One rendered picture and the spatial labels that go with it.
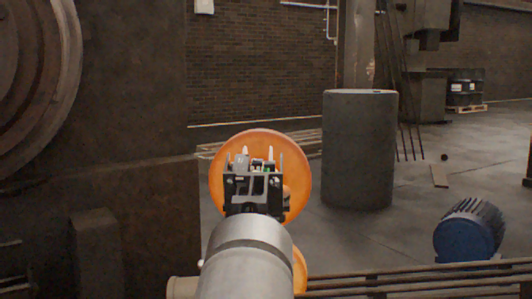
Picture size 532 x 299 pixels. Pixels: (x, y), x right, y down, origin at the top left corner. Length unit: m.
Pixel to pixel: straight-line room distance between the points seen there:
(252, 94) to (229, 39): 1.12
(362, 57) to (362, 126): 1.72
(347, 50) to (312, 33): 3.96
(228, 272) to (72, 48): 0.51
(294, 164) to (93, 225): 0.39
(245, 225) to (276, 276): 0.06
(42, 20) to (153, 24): 0.29
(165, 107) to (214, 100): 6.67
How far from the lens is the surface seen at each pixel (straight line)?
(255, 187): 0.49
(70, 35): 0.76
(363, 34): 4.72
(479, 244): 2.32
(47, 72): 0.74
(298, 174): 0.62
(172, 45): 0.97
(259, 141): 0.61
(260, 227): 0.41
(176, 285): 0.80
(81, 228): 0.81
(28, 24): 0.72
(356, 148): 3.12
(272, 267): 0.38
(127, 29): 0.94
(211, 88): 7.59
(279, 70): 8.31
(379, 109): 3.12
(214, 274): 0.37
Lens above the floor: 1.08
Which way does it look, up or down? 11 degrees down
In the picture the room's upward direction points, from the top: straight up
